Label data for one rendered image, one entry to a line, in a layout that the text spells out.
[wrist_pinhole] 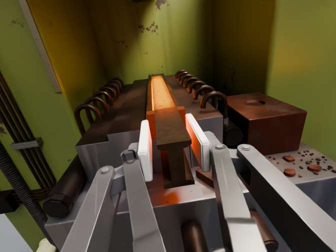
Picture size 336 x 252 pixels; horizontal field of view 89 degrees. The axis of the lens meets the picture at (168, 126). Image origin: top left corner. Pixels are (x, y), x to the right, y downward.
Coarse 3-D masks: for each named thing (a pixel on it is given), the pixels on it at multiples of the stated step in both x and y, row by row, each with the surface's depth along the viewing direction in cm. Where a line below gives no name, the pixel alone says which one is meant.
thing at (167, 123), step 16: (160, 80) 43; (160, 96) 29; (160, 112) 19; (176, 112) 18; (160, 128) 15; (176, 128) 15; (160, 144) 13; (176, 144) 13; (176, 160) 13; (176, 176) 14; (192, 176) 15
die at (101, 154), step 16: (144, 80) 57; (176, 80) 49; (128, 96) 39; (144, 96) 38; (176, 96) 34; (192, 96) 32; (112, 112) 33; (128, 112) 29; (144, 112) 28; (192, 112) 25; (208, 112) 24; (96, 128) 27; (112, 128) 24; (128, 128) 23; (208, 128) 23; (80, 144) 23; (96, 144) 23; (112, 144) 23; (128, 144) 23; (80, 160) 23; (96, 160) 24; (112, 160) 24; (160, 160) 25; (192, 160) 25
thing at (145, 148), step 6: (144, 120) 19; (144, 126) 18; (144, 132) 17; (144, 138) 16; (150, 138) 20; (144, 144) 15; (150, 144) 18; (138, 150) 14; (144, 150) 14; (150, 150) 17; (138, 156) 14; (144, 156) 14; (150, 156) 16; (144, 162) 14; (150, 162) 15; (144, 168) 14; (150, 168) 14; (144, 174) 14; (150, 174) 14; (144, 180) 15; (150, 180) 15
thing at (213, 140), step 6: (204, 132) 17; (210, 132) 17; (210, 138) 16; (216, 138) 16; (210, 144) 15; (210, 150) 14; (228, 150) 14; (234, 150) 14; (210, 156) 14; (234, 156) 13; (210, 162) 14; (234, 162) 13; (240, 162) 13; (234, 168) 13; (240, 168) 13; (246, 168) 13
